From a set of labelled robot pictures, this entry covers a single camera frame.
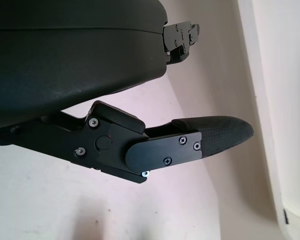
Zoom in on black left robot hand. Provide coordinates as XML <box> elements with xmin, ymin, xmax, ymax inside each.
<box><xmin>0</xmin><ymin>0</ymin><xmax>255</xmax><ymax>185</ymax></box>

